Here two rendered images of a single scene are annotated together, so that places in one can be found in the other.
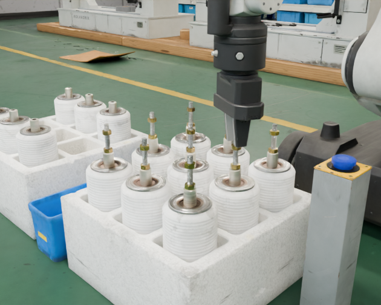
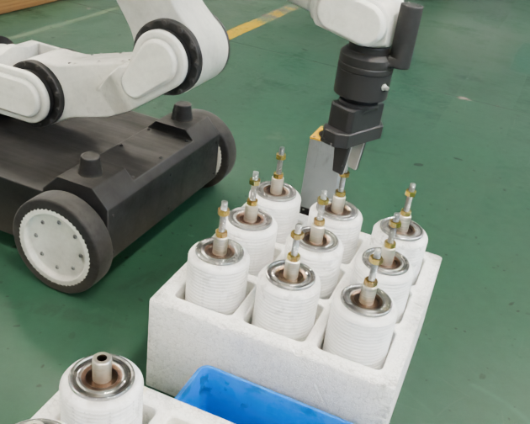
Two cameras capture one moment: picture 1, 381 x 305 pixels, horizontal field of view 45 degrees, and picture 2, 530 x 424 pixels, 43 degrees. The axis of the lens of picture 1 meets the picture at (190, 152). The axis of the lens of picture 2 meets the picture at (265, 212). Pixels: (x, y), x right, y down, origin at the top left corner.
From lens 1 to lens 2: 1.61 m
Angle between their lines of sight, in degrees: 101
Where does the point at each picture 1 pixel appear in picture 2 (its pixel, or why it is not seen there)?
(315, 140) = (105, 183)
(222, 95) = (361, 129)
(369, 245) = (177, 236)
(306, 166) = (119, 217)
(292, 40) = not seen: outside the picture
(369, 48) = (204, 38)
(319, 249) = not seen: hidden behind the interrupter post
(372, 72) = (213, 60)
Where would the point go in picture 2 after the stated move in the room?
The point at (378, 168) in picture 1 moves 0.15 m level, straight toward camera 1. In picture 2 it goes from (164, 161) to (235, 169)
